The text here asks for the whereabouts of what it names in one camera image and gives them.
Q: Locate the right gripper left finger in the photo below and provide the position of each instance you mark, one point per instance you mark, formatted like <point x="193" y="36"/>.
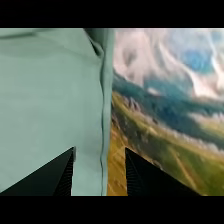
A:
<point x="53" y="178"/>

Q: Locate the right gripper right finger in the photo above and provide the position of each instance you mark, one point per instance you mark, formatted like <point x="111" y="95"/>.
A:
<point x="146" y="180"/>

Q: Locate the pale green shirt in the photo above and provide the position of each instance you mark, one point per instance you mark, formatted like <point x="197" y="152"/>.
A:
<point x="50" y="100"/>

